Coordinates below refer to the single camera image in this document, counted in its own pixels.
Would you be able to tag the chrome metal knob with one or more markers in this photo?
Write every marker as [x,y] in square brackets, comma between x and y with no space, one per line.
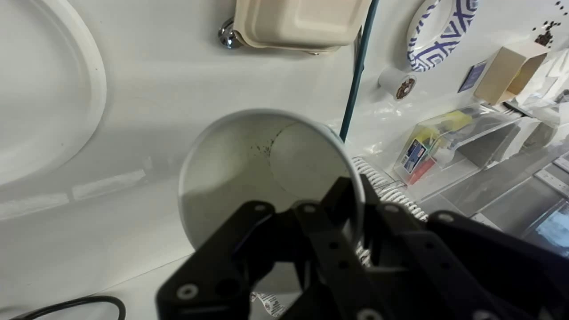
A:
[229,34]

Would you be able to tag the beige takeout container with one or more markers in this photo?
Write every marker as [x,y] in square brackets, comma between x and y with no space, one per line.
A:
[296,23]

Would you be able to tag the white printed paper cup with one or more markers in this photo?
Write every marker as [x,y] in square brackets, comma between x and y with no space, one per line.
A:
[243,166]

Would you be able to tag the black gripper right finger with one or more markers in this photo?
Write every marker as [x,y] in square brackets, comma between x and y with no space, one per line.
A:
[438,267]

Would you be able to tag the blue patterned paper plate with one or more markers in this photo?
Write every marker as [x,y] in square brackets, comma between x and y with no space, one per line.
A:
[428,50]

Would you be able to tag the blue grid panel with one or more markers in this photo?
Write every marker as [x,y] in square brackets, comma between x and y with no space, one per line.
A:
[552,230]

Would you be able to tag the large white plate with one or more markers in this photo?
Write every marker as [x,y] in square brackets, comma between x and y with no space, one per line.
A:
[36,95]

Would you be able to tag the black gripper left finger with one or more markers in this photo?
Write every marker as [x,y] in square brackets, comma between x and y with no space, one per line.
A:
[225,260]

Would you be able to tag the clear plastic container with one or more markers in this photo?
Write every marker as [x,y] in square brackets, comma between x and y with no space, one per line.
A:
[451,143]

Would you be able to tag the small blue card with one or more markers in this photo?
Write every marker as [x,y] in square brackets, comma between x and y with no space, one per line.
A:
[472,77]

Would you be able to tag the small black parts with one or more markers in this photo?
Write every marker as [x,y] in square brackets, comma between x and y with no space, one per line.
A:
[547,32]

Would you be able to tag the white ribbed tray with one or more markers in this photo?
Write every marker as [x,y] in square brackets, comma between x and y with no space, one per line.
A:
[392,189]

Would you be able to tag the small cardboard box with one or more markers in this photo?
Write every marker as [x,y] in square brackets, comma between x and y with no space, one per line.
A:
[504,71]

